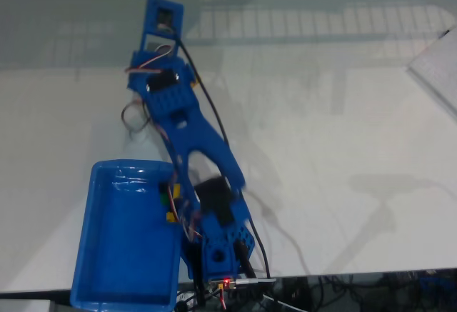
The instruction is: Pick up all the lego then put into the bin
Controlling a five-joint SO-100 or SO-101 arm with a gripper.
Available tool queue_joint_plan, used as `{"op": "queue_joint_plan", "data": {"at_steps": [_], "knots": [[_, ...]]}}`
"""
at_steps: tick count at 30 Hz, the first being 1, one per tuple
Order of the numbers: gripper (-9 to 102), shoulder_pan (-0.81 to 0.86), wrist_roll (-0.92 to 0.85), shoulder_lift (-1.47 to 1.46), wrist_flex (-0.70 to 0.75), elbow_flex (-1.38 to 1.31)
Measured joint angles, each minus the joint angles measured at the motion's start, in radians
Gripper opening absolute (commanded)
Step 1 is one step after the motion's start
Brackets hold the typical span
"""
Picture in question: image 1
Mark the blue plastic bin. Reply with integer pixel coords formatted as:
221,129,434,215
69,159,184,311

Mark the black table clamp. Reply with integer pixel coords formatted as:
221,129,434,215
233,241,258,279
191,243,206,293

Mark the controller board with red light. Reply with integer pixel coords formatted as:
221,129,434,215
209,276,238,292

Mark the white grid board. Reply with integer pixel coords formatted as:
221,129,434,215
406,22,457,121

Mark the blue object under table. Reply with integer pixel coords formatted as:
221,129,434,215
419,275,457,293

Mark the red black servo wire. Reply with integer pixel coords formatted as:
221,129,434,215
120,99,153,139
124,45,176,76
170,168,205,246

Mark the black camera module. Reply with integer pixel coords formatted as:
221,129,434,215
158,7,176,31

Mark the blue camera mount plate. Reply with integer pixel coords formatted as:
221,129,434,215
141,0,185,58

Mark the thick black camera cable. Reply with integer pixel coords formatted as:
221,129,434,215
173,29,273,281

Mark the silver cable plug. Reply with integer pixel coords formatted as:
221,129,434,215
233,277,278,286

